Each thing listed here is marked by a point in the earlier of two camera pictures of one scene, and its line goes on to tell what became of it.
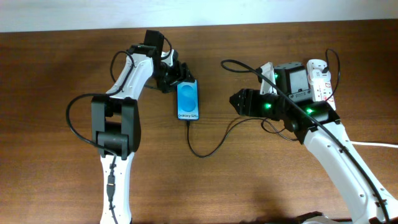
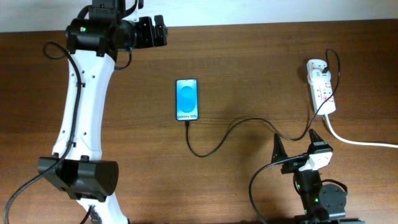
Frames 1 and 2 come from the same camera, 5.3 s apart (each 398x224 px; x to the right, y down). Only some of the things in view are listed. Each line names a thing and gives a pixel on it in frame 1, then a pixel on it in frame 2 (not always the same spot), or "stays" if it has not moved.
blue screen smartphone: x=188 y=100 stays
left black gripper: x=182 y=73 -> x=148 y=40
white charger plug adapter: x=318 y=76 stays
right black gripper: x=249 y=98 -> x=278 y=152
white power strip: x=320 y=90 stays
